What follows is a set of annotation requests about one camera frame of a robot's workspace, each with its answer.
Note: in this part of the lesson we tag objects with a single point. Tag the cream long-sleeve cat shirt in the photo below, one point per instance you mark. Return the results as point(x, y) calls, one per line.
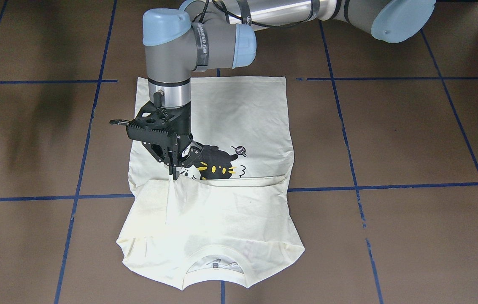
point(225, 218)

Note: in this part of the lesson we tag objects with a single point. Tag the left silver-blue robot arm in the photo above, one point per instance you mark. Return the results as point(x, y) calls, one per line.
point(212, 34)

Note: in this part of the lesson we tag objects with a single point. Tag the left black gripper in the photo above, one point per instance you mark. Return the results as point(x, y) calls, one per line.
point(182, 122)

